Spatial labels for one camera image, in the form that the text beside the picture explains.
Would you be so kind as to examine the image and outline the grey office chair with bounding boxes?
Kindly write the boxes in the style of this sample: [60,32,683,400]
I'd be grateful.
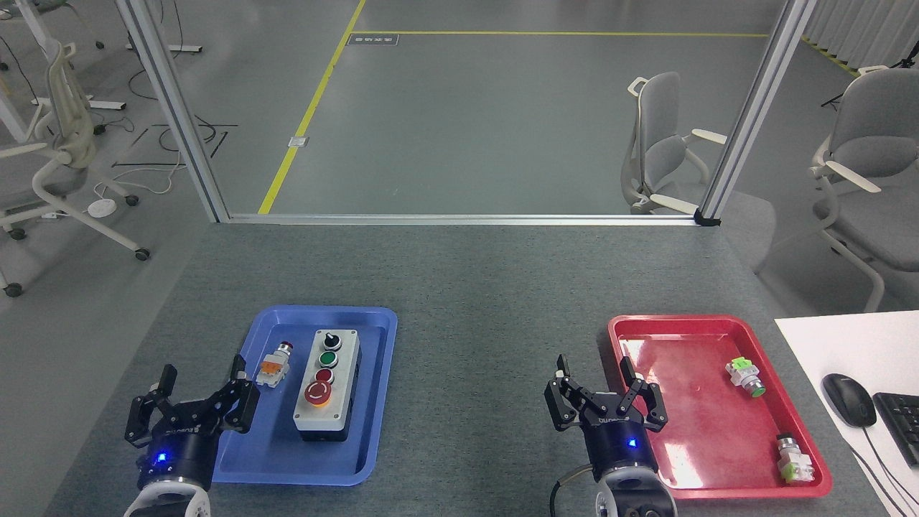
[810,66,919,313]
[621,71,728,215]

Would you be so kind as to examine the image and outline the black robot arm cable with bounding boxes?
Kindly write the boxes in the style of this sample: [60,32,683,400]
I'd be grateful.
[549,463,597,517]

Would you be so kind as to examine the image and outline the silver push button green block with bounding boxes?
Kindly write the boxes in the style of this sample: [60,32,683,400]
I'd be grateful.
[775,433,816,485]

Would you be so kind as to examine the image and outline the red push button orange block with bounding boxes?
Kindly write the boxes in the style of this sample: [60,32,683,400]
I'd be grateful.
[256,343,294,389]

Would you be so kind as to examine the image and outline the silver aluminium post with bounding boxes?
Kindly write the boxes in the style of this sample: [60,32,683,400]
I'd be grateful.
[115,0,231,223]
[694,0,818,228]

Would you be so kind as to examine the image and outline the grey control box with buttons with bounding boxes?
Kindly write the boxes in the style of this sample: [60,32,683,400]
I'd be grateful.
[292,328,361,443]

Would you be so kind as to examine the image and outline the white mesh office chair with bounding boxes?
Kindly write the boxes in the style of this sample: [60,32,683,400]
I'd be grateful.
[0,39,151,299]

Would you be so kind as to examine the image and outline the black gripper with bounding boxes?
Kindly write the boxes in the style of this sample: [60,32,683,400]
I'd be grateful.
[124,354,261,493]
[544,354,669,485]

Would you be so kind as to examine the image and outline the green push button white block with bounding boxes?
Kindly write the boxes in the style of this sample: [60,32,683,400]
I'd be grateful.
[724,357,767,399]

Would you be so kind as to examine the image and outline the silver aluminium rail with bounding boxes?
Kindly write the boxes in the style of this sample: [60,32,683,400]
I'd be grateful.
[223,213,701,226]

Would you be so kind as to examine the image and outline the red plastic tray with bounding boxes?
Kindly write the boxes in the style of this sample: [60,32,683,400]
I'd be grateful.
[607,314,834,500]

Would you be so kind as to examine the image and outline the black keyboard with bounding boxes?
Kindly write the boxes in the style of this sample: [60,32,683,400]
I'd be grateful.
[872,391,919,467]

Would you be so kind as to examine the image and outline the black mouse cable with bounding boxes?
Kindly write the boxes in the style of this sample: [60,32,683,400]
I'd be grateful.
[847,425,919,517]

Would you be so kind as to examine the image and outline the blue plastic tray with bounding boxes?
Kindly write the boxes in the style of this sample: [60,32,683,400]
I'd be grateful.
[195,305,398,487]

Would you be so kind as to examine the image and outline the white desk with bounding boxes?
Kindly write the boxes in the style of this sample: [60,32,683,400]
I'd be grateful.
[774,310,919,517]

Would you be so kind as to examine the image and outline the black computer mouse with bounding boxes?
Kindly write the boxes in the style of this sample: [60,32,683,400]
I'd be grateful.
[822,373,878,429]

